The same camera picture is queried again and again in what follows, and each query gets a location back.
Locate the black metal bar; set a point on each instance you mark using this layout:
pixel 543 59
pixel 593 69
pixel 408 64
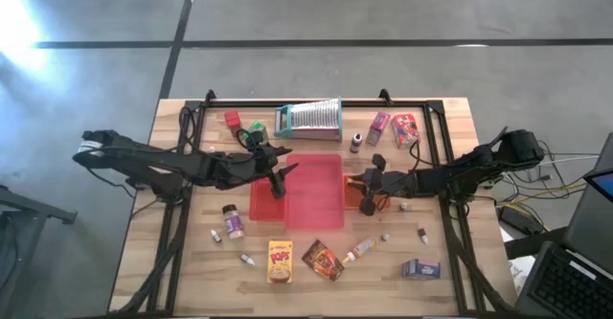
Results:
pixel 531 244

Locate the pink cereal box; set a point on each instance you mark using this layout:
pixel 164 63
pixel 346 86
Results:
pixel 378 127

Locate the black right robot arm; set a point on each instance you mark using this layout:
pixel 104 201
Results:
pixel 479 163

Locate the red cereal box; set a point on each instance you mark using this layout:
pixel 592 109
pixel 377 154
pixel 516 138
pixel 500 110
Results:
pixel 405 130

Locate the orange plastic basket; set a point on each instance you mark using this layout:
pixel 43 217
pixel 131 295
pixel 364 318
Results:
pixel 352 200

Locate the small red box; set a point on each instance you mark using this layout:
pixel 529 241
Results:
pixel 232 119

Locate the green cereal box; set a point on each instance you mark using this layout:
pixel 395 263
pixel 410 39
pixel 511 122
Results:
pixel 261 126

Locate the pink translucent plastic bin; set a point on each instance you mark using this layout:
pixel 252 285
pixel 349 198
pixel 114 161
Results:
pixel 316 199

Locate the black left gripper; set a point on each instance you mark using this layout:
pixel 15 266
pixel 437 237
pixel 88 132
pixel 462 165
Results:
pixel 239 168

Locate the red plastic basket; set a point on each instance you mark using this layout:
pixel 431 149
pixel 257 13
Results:
pixel 262 210

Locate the black power brick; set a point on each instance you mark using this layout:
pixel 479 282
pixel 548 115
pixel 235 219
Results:
pixel 515 219

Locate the black metal stand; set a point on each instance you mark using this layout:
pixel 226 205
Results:
pixel 29 204

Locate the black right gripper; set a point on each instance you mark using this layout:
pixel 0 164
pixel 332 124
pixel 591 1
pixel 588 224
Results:
pixel 397 185

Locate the brown snack bag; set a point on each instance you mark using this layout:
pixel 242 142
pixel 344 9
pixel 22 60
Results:
pixel 323 260

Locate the yellow Corn Pops box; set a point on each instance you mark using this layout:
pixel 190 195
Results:
pixel 280 261

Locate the white paper sheet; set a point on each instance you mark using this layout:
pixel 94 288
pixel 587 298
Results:
pixel 519 273

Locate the dark bottle white collar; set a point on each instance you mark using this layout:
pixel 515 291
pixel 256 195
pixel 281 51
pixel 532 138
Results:
pixel 356 143

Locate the blue cereal box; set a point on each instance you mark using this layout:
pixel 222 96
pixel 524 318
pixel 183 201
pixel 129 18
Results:
pixel 421 268

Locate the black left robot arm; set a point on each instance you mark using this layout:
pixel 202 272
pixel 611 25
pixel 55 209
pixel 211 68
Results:
pixel 143 158

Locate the orange squeeze bottle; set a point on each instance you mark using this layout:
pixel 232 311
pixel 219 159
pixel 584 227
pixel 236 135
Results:
pixel 360 249

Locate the teal metal box grater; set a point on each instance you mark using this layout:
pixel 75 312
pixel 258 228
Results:
pixel 313 118

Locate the dark grey laptop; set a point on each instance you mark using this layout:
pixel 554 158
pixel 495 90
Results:
pixel 565 285

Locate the purple label spice jar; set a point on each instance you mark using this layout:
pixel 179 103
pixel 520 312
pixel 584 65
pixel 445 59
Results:
pixel 233 222

